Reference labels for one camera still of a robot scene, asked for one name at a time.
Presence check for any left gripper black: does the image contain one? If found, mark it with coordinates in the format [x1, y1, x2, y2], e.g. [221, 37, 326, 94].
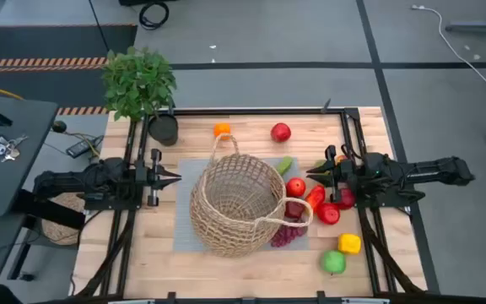
[134, 148, 182, 208]

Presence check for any red orange mango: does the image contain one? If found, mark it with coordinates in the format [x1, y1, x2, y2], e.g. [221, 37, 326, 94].
[304, 184, 327, 212]

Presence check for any grey desk leg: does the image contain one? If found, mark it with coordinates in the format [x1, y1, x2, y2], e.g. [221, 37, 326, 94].
[445, 0, 486, 35]

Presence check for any black side desk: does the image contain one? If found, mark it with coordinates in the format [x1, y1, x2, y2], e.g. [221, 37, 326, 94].
[0, 95, 58, 217]

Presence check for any yellow bell pepper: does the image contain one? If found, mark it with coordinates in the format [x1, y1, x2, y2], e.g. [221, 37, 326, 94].
[337, 232, 363, 256]

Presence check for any green potted plant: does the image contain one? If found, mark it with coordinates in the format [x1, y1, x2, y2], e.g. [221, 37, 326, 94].
[100, 45, 181, 148]

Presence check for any orange fruit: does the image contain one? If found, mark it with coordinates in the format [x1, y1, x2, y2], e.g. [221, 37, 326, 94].
[213, 122, 232, 141]

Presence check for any green bell pepper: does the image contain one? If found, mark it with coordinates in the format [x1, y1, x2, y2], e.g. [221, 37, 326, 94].
[320, 249, 348, 275]

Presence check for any woven rope basket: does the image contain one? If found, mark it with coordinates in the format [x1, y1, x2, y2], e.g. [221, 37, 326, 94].
[189, 133, 314, 259]

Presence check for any red pomegranate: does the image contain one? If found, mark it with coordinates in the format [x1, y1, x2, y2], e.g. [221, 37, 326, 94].
[335, 187, 357, 211]

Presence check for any thin black cable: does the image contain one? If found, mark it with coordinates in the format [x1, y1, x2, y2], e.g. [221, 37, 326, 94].
[88, 0, 111, 52]

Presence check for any grey woven placemat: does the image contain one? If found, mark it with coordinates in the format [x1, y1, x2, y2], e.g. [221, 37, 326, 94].
[173, 157, 311, 253]

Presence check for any black hazard-striped floor mat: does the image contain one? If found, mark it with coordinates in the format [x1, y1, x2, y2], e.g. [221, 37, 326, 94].
[0, 24, 138, 116]

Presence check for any coiled black cable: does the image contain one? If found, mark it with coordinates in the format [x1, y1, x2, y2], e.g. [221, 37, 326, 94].
[138, 1, 170, 31]

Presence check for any purple grape bunch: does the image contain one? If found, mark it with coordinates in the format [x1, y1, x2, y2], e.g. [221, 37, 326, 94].
[269, 223, 309, 249]

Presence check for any white cable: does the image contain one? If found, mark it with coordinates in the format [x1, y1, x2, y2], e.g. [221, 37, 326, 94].
[411, 3, 486, 86]

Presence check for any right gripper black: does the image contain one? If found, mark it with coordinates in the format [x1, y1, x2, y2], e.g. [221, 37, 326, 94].
[305, 144, 356, 204]

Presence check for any black device at edge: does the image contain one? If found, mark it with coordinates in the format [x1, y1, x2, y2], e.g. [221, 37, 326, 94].
[68, 98, 442, 304]

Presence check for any black power adapter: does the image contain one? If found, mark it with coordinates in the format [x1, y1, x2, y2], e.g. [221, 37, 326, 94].
[65, 134, 105, 160]

